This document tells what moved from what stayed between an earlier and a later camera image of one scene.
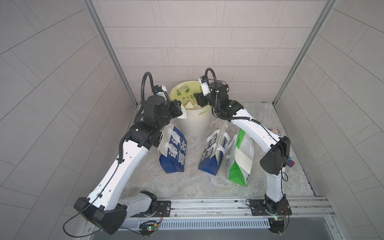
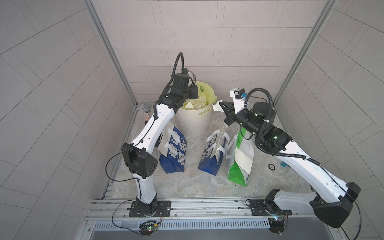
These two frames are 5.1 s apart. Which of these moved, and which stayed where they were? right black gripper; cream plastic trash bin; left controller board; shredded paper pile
Moved: right black gripper
Stayed: cream plastic trash bin; shredded paper pile; left controller board
